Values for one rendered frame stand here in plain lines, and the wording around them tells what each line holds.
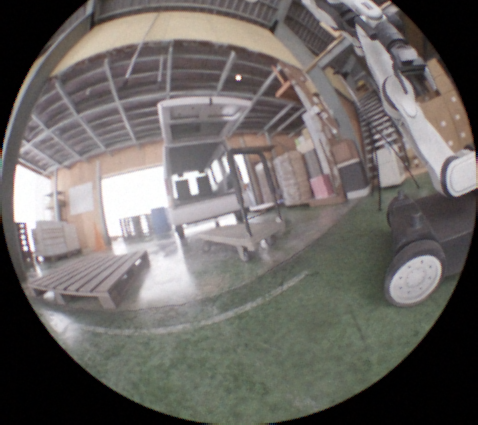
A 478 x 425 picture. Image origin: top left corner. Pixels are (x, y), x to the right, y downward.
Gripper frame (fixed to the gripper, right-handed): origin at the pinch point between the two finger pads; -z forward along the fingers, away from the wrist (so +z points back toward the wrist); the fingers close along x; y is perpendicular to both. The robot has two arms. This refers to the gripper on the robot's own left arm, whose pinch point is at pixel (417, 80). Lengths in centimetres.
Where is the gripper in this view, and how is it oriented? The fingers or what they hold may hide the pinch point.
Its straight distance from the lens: 51.0
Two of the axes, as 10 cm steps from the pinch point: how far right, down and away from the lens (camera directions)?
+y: -8.1, 1.5, -5.7
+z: -1.4, -9.9, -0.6
